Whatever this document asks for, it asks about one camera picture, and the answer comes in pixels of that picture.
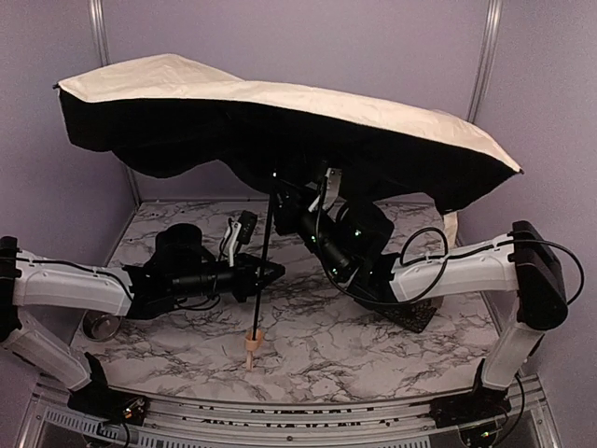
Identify beige folding umbrella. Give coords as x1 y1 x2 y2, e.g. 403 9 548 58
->
50 53 524 372

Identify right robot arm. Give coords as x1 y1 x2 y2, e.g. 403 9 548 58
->
272 177 573 427

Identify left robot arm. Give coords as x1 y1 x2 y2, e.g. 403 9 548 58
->
1 223 285 426

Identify black floral square plate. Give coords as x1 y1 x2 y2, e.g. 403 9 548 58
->
381 300 437 333

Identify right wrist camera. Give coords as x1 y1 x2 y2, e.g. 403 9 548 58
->
308 168 342 212

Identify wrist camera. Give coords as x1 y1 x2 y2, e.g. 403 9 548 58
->
222 210 257 267
308 168 342 212

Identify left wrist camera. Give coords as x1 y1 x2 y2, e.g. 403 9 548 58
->
222 210 257 267

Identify right aluminium frame post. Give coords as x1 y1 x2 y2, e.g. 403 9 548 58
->
466 0 503 123

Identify aluminium frame post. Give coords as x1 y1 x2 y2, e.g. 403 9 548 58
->
88 0 142 210
466 0 503 123

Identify left aluminium frame post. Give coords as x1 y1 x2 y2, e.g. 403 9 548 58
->
88 0 142 210

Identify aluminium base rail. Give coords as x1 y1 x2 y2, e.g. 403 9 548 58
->
16 375 562 447

